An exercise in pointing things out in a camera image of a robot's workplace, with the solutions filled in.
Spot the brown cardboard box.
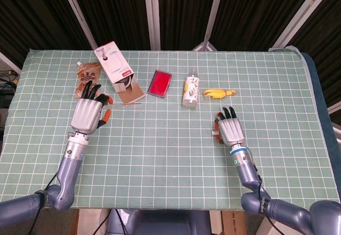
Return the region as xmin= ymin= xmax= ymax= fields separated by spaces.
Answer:
xmin=221 ymin=210 xmax=247 ymax=235

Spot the brown sauce pouch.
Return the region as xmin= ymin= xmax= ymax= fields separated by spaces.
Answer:
xmin=74 ymin=61 xmax=102 ymax=99

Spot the yellow rubber chicken toy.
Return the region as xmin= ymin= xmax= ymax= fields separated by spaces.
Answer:
xmin=202 ymin=88 xmax=237 ymax=100

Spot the background cable bundle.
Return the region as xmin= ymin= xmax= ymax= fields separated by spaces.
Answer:
xmin=0 ymin=69 xmax=20 ymax=87

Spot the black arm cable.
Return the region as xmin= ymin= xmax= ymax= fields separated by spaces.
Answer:
xmin=246 ymin=148 xmax=279 ymax=235

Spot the red flat case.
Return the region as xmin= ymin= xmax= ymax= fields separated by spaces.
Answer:
xmin=147 ymin=69 xmax=173 ymax=98

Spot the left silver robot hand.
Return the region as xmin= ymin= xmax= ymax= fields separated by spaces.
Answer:
xmin=70 ymin=80 xmax=115 ymax=135

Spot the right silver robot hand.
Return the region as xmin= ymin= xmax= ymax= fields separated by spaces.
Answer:
xmin=212 ymin=106 xmax=246 ymax=147

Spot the green checked tablecloth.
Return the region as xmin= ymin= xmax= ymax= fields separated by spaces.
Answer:
xmin=0 ymin=47 xmax=337 ymax=216

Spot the floral print spray bottle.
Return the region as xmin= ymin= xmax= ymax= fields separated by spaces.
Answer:
xmin=182 ymin=68 xmax=200 ymax=110

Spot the white metal frame post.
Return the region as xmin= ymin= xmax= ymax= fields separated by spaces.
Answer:
xmin=270 ymin=0 xmax=332 ymax=50
xmin=58 ymin=0 xmax=98 ymax=50
xmin=191 ymin=0 xmax=227 ymax=52
xmin=143 ymin=0 xmax=161 ymax=51

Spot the white product box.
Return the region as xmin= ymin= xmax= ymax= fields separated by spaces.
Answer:
xmin=94 ymin=40 xmax=146 ymax=108

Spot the blue-grey robot torso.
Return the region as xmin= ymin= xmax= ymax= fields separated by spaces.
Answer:
xmin=106 ymin=208 xmax=214 ymax=235

